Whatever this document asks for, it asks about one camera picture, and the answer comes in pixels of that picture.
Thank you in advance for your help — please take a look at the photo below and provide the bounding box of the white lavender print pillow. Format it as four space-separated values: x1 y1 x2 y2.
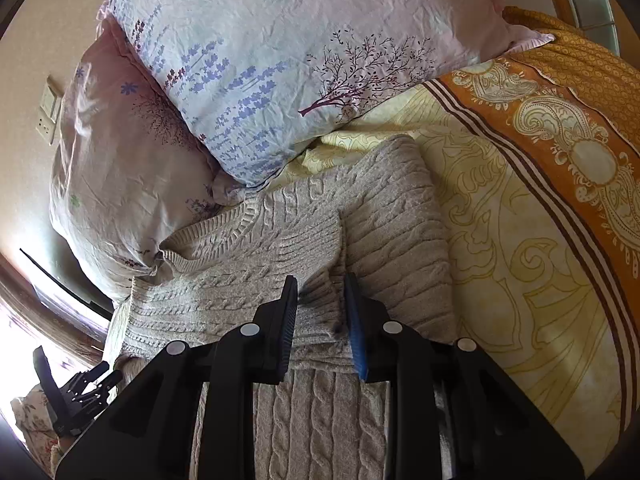
97 0 556 191

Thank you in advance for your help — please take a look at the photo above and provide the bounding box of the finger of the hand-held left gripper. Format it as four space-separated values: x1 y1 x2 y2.
64 361 110 392
72 370 124 408

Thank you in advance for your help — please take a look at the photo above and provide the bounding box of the white wall socket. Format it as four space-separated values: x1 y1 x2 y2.
37 107 58 146

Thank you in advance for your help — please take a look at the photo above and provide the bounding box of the pink floral pillow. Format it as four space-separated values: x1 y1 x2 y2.
49 17 246 306

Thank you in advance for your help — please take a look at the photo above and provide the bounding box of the beige cable-knit sweater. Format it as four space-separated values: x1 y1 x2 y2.
102 134 458 480

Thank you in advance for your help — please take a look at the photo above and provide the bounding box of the dark window frame bar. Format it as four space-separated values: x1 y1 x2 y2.
20 247 115 320

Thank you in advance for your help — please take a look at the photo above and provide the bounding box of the yellow orange patterned bed sheet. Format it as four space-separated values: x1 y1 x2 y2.
265 55 640 476

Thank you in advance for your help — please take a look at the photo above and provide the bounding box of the brown wooden ledge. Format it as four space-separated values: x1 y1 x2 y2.
0 254 107 367

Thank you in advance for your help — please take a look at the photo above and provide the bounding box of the white wall switch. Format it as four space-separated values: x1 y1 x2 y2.
42 77 64 118

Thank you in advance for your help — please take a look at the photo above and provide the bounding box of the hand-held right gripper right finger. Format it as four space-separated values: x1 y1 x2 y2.
344 273 586 480

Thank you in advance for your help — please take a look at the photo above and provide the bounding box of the floral cloth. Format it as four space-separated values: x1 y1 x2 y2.
12 392 62 463

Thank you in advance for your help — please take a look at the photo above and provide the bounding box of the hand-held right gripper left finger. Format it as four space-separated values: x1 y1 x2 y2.
55 275 299 480

